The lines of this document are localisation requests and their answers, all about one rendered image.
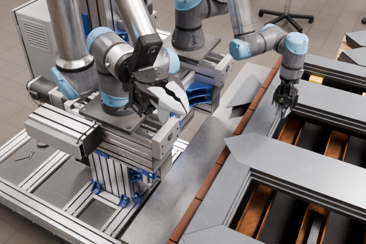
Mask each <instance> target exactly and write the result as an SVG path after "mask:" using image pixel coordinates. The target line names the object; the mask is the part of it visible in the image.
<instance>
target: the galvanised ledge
mask: <svg viewBox="0 0 366 244"><path fill-rule="evenodd" d="M271 70H272V69H271V68H268V67H265V66H261V65H257V64H253V63H249V62H247V63H246V64H245V65H244V67H243V68H242V69H241V71H240V72H239V74H238V75H237V76H236V78H235V79H234V80H233V82H232V83H231V85H230V86H229V88H228V89H227V90H226V92H225V93H224V94H223V96H222V97H221V99H220V100H219V107H218V108H217V109H216V111H215V112H214V113H213V115H212V116H210V115H209V116H208V117H207V118H206V120H205V121H204V122H203V124H202V125H201V127H200V128H199V130H198V131H197V132H196V134H195V135H194V136H193V138H192V139H191V141H190V142H189V143H188V145H187V147H186V148H185V149H184V151H183V152H182V153H181V155H180V156H179V158H178V159H177V160H176V162H175V163H174V164H173V166H172V168H171V169H170V171H169V172H168V173H167V175H166V176H165V177H164V178H163V180H162V181H161V183H160V184H159V185H158V187H157V189H156V190H155V191H154V193H153V194H152V195H151V197H150V198H149V200H148V201H147V202H146V204H145V205H144V206H143V208H142V209H141V211H140V212H139V214H138V215H137V216H136V218H135V219H134V220H133V222H132V223H131V225H130V226H129V227H128V229H127V230H126V232H125V233H124V234H123V236H122V237H121V239H120V241H121V244H166V243H167V242H168V240H169V238H170V237H171V235H172V233H173V231H174V230H175V228H176V226H177V225H178V223H179V222H180V220H181V219H182V217H183V215H184V213H185V212H186V210H187V208H188V207H189V205H190V204H191V202H192V200H193V198H194V197H195V195H196V194H197V192H198V190H199V189H200V187H201V185H202V184H203V182H204V180H205V179H206V177H207V175H208V174H209V172H210V170H211V169H212V167H213V166H214V164H215V163H216V161H217V159H218V157H219V156H220V154H221V152H222V151H223V149H224V147H225V146H226V143H225V141H224V138H229V137H231V136H232V134H233V133H234V131H235V129H236V128H237V126H238V124H239V123H240V121H241V119H242V118H243V116H244V115H245V113H246V111H247V110H248V108H249V106H250V105H251V103H248V104H245V105H240V106H235V107H230V108H226V107H227V105H228V104H229V102H230V101H231V100H232V98H233V97H234V95H235V94H236V92H237V91H238V89H239V88H240V87H241V85H242V84H243V82H244V81H245V79H246V78H247V77H249V76H250V75H251V74H254V75H255V76H256V78H257V79H258V80H259V81H260V83H261V84H262V85H263V83H264V82H265V80H266V78H267V76H268V75H269V73H270V71H271Z"/></svg>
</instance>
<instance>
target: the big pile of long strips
mask: <svg viewBox="0 0 366 244"><path fill-rule="evenodd" d="M345 35H346V38H345V39H346V43H347V45H348V46H350V47H351V48H352V49H351V50H346V51H342V52H341V54H340V56H339V57H338V58H337V60H338V61H341V62H346V63H350V64H354V65H359V66H363V67H366V30H362V31H357V32H352V33H345Z"/></svg>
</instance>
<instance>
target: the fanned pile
mask: <svg viewBox="0 0 366 244"><path fill-rule="evenodd" d="M261 86H262V84H261V83H260V81H259V80H258V79H257V78H256V76H255V75H254V74H251V75H250V76H249V77H247V78H246V79H245V81H244V82H243V84H242V85H241V87H240V88H239V89H238V91H237V92H236V94H235V95H234V97H233V98H232V100H231V101H230V102H229V104H228V105H227V107H226V108H230V107H235V106H240V105H245V104H248V103H252V101H253V100H254V98H255V96H256V95H257V93H258V91H259V89H260V88H261Z"/></svg>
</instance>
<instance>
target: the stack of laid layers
mask: <svg viewBox="0 0 366 244"><path fill-rule="evenodd" d="M302 70H304V72H302V73H301V77H302V75H303V73H305V74H309V75H313V76H317V77H322V78H325V79H328V80H333V81H337V82H340V83H345V84H349V85H352V86H356V87H360V88H364V89H366V77H362V76H357V75H353V74H349V73H346V72H342V71H338V70H333V69H329V68H325V67H322V66H318V65H314V64H309V63H305V62H304V65H303V68H302ZM301 77H300V79H301ZM290 113H293V114H297V115H300V116H303V117H306V118H310V119H314V120H317V121H320V122H323V123H326V124H330V125H334V126H337V127H341V128H344V129H347V130H350V131H354V132H357V133H361V134H363V135H366V122H363V121H360V120H356V119H352V118H349V117H345V116H343V115H339V114H335V113H332V112H328V111H324V110H321V109H318V108H314V107H310V106H307V105H303V104H301V103H297V105H296V106H295V107H294V108H293V109H292V110H291V112H290ZM280 121H281V118H280V117H279V115H278V114H277V116H276V118H275V120H274V122H273V124H272V126H271V128H270V130H269V132H268V134H267V137H270V138H272V137H273V135H274V133H275V131H276V129H277V127H278V125H279V123H280ZM251 181H252V182H255V183H257V184H260V185H263V186H265V187H268V188H271V189H273V190H276V191H278V192H282V193H284V194H287V195H289V196H292V197H295V198H297V199H300V200H303V201H305V202H308V203H311V204H313V205H316V206H319V207H321V208H324V209H326V210H330V211H332V212H335V213H337V214H340V215H343V216H345V217H348V218H351V219H354V220H356V221H359V222H361V223H364V224H366V209H363V208H360V207H358V206H355V205H352V204H350V203H347V202H344V201H342V200H339V199H336V198H333V197H330V196H327V195H325V194H322V193H320V192H317V191H314V190H311V189H308V188H306V187H303V186H300V185H297V184H295V183H292V182H289V181H286V180H283V179H281V178H278V177H276V176H273V175H270V174H267V173H264V172H262V171H259V170H257V169H254V168H251V167H250V169H249V171H248V173H247V175H246V177H245V179H244V181H243V183H242V185H241V187H240V189H239V191H238V193H237V195H236V197H235V199H234V201H233V203H232V205H231V207H230V209H229V211H228V213H227V215H226V217H225V219H224V221H223V223H222V224H221V225H223V226H225V227H228V228H229V226H230V224H231V222H232V220H233V218H234V216H235V214H236V212H237V210H238V208H239V206H240V204H241V201H242V199H243V197H244V195H245V193H246V191H247V189H248V187H249V184H250V183H251Z"/></svg>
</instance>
